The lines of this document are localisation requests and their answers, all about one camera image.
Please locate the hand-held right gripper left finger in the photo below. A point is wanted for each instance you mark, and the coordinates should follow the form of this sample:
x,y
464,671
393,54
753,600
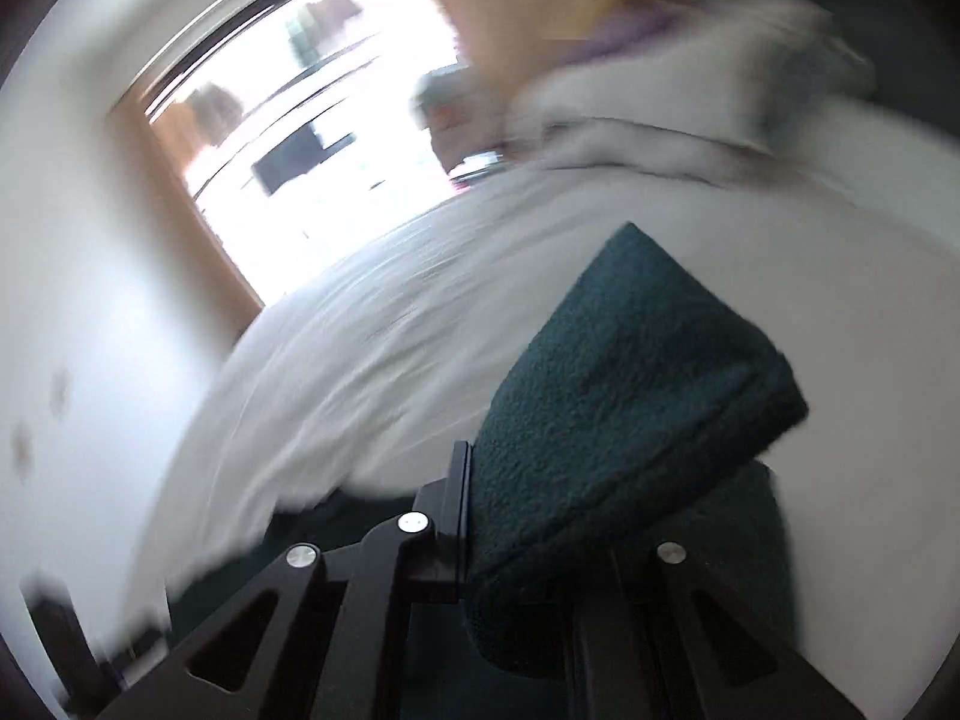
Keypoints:
x,y
442,540

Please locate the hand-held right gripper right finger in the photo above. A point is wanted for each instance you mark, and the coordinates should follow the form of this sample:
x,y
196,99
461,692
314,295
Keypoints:
x,y
667,600

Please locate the dark green fleece cloth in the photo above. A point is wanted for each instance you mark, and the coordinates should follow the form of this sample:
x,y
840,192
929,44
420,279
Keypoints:
x,y
637,390

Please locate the white bed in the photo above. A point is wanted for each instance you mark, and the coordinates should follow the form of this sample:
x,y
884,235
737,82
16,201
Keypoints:
x,y
450,315

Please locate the glass balcony door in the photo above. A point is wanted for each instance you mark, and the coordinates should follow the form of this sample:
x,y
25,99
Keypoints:
x,y
337,202

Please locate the tan curtain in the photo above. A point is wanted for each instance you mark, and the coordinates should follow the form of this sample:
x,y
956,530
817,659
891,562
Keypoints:
x,y
510,0
187,240

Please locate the dark hanging garment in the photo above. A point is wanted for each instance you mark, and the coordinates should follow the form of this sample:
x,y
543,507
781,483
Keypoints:
x,y
292,157

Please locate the white plastic bag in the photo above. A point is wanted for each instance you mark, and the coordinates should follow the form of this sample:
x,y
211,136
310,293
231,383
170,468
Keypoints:
x,y
454,120

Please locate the grey hanging garment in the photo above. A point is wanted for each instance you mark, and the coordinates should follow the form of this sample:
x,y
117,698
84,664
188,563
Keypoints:
x,y
210,111
322,19

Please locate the white crumpled blanket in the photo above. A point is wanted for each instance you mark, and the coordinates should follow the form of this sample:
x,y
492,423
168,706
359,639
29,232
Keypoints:
x,y
675,82

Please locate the purple cloth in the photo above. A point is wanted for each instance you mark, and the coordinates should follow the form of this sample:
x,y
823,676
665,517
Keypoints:
x,y
637,30

